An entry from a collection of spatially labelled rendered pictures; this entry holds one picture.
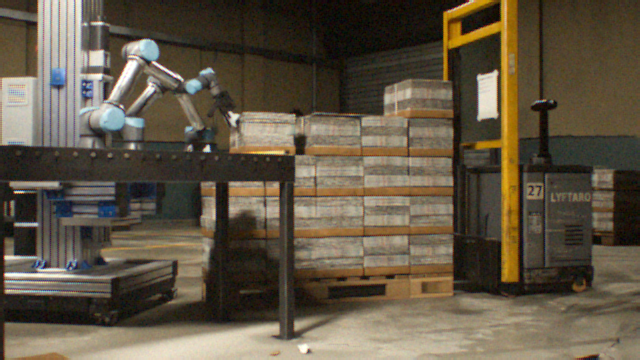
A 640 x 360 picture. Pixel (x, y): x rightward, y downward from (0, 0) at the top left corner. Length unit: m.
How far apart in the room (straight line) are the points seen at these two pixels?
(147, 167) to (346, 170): 1.62
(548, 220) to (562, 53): 6.33
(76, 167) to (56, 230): 1.39
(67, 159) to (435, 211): 2.39
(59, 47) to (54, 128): 0.43
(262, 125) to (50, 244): 1.29
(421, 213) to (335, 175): 0.58
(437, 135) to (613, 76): 6.20
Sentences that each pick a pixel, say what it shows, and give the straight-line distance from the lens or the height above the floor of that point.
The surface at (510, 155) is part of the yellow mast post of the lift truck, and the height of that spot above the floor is 0.84.
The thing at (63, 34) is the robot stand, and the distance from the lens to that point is 4.02.
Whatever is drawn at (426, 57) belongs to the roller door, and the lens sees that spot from 12.03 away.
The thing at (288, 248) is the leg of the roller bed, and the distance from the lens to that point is 3.12.
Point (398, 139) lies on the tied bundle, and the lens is 4.19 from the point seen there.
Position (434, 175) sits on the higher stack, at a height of 0.72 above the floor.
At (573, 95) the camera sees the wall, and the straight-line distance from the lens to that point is 10.53.
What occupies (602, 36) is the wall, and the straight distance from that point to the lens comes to 10.46.
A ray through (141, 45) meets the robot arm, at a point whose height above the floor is 1.36.
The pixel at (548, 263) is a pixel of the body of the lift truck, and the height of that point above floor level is 0.19.
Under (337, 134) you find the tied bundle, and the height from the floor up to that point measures 0.95.
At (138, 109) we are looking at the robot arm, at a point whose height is 1.11.
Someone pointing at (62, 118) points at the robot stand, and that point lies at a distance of 3.96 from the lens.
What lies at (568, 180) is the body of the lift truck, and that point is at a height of 0.69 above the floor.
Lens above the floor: 0.67
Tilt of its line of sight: level
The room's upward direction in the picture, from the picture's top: straight up
